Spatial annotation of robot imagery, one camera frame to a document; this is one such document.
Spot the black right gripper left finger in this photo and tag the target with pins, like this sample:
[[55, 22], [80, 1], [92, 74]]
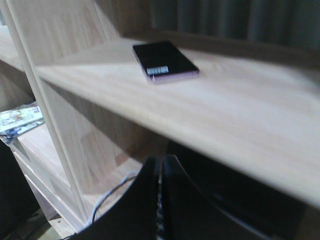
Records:
[[133, 216]]

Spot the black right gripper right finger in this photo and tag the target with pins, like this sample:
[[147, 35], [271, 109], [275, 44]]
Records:
[[189, 215]]

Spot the black computer tower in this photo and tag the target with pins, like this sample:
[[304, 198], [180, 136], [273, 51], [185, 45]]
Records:
[[17, 201]]

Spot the wooden shelf cabinet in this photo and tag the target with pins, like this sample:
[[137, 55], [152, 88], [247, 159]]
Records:
[[249, 122]]

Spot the stack of booklets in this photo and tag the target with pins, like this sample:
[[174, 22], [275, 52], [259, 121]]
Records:
[[20, 119]]

